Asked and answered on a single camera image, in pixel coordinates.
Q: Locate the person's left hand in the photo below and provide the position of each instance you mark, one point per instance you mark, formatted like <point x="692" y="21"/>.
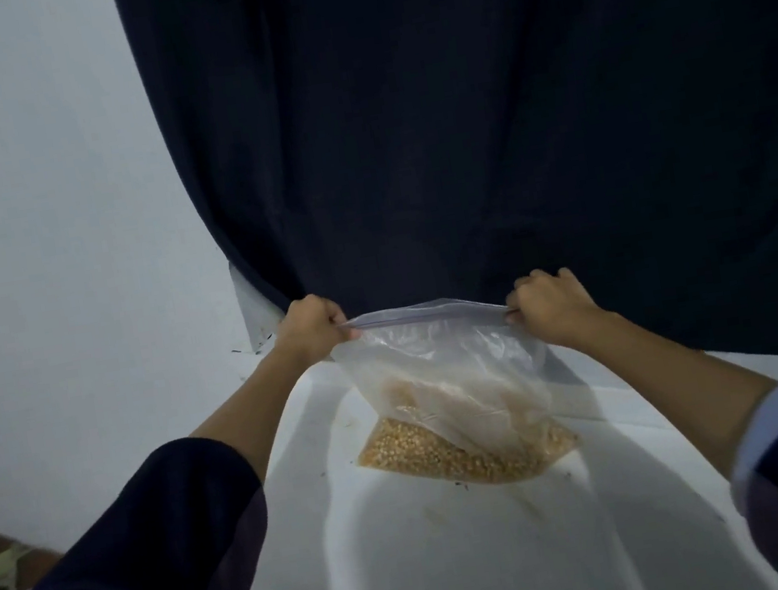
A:
<point x="310" y="332"/>

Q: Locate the person's right hand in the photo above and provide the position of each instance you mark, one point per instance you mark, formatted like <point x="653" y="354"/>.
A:
<point x="554" y="307"/>

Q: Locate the zip bag of corn kernels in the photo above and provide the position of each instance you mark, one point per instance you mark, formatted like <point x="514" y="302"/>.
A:
<point x="444" y="370"/>

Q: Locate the person's right forearm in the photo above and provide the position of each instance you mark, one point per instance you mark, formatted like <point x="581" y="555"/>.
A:
<point x="726" y="401"/>

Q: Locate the dark navy curtain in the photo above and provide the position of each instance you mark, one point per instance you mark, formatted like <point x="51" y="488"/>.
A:
<point x="477" y="103"/>

